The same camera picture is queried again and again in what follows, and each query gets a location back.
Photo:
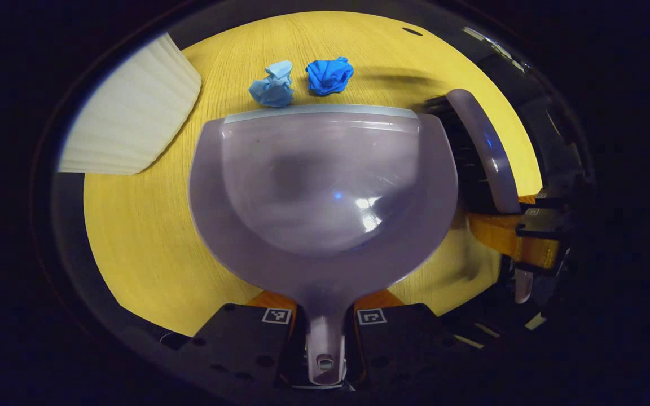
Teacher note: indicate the light blue paper ball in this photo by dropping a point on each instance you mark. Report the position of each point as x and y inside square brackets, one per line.
[273, 87]

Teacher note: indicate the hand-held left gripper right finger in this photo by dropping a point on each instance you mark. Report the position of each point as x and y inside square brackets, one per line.
[404, 338]

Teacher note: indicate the white ribbed garbage bin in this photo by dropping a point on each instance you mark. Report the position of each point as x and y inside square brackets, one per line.
[133, 113]

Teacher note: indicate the dark metal object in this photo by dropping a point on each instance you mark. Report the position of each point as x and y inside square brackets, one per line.
[497, 48]

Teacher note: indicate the dark blue paper ball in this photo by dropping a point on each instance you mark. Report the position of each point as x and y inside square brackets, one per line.
[329, 75]

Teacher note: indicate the small lilac broom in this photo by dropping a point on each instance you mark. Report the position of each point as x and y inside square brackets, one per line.
[486, 146]

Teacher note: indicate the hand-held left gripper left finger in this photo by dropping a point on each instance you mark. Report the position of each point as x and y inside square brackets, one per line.
[240, 338]

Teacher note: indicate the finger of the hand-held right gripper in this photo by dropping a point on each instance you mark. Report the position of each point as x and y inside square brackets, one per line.
[494, 231]
[545, 200]

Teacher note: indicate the lilac plastic dustpan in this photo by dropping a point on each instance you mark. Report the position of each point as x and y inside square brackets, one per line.
[325, 186]

